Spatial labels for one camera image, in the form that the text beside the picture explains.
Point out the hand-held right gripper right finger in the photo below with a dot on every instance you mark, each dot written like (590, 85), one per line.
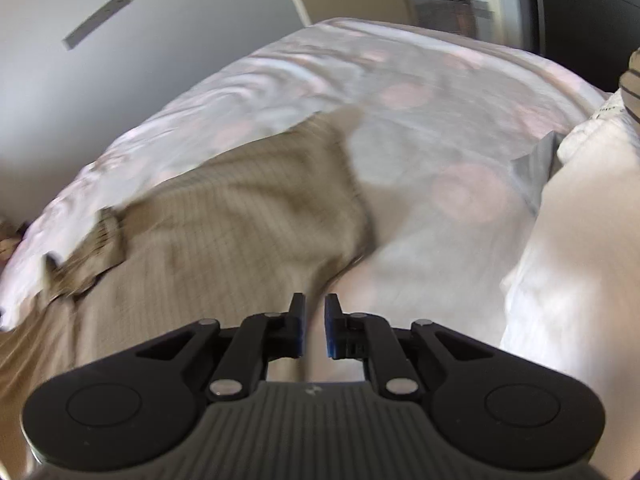
(330, 332)

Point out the crumpled white cloth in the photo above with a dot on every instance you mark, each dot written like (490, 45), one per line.
(575, 260)

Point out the black wardrobe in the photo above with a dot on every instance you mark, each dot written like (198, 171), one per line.
(590, 15)

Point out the grey wall switch panel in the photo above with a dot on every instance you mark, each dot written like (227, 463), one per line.
(97, 19)

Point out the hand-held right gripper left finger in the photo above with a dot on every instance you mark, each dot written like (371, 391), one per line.
(299, 330)

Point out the bed with pink dotted sheet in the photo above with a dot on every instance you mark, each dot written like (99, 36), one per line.
(425, 120)

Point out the beige striped shirt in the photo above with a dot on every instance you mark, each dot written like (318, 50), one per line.
(225, 220)

